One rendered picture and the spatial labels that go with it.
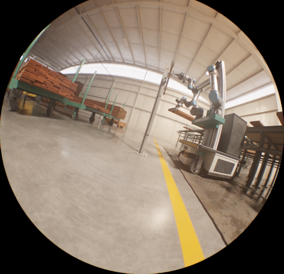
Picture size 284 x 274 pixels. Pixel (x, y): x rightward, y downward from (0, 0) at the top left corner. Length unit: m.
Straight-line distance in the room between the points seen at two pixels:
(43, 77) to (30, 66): 0.25
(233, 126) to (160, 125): 8.60
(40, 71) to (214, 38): 7.64
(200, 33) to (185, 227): 7.58
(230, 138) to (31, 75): 2.37
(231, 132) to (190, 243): 1.20
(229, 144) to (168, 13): 7.06
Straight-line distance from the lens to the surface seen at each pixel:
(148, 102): 9.95
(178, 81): 11.21
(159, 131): 9.53
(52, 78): 1.49
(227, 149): 1.32
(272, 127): 1.59
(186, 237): 0.42
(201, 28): 7.25
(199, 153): 1.08
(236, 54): 8.07
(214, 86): 1.21
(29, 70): 1.39
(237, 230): 0.62
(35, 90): 1.66
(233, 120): 1.39
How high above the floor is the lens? 0.30
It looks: 2 degrees down
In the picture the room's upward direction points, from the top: 18 degrees clockwise
